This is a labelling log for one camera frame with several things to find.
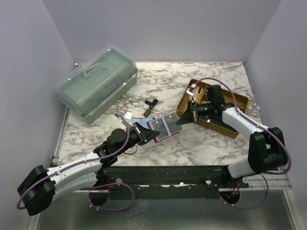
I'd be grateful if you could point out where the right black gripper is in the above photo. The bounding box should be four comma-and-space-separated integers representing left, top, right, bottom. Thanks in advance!
177, 100, 214, 125

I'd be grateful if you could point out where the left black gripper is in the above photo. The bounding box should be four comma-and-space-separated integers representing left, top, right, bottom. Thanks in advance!
116, 122, 159, 156

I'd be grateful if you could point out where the black leather card holder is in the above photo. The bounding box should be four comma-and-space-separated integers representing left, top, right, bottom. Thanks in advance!
130, 117, 154, 128

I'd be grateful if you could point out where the red leather card holder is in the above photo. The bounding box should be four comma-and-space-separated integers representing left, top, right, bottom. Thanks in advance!
146, 112, 182, 143

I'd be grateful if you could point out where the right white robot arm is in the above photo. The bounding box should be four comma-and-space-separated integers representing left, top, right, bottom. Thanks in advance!
176, 84, 288, 188

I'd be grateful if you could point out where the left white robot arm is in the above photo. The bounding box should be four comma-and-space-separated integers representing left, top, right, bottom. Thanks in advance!
17, 123, 160, 216

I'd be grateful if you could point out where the woven bamboo organizer tray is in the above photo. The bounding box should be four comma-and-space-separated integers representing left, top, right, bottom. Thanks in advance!
177, 79, 249, 138

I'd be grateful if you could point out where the black pen tool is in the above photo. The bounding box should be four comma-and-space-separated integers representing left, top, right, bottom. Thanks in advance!
208, 118, 237, 132

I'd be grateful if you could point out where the black T-shaped tool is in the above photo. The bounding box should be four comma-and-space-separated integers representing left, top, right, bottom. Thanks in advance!
143, 99, 158, 117

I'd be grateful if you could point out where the green plastic storage box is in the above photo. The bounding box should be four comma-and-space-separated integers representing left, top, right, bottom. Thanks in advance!
55, 46, 138, 124

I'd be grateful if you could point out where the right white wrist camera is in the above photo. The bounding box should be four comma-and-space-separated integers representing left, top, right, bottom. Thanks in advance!
186, 83, 197, 102

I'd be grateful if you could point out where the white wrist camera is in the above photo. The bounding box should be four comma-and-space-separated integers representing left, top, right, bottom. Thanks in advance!
186, 83, 197, 102
124, 111, 133, 127

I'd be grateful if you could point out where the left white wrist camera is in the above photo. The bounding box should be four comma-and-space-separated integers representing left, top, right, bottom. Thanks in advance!
124, 111, 133, 127

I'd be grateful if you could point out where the aluminium extrusion rail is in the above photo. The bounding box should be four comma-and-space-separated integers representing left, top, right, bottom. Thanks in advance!
79, 171, 292, 192

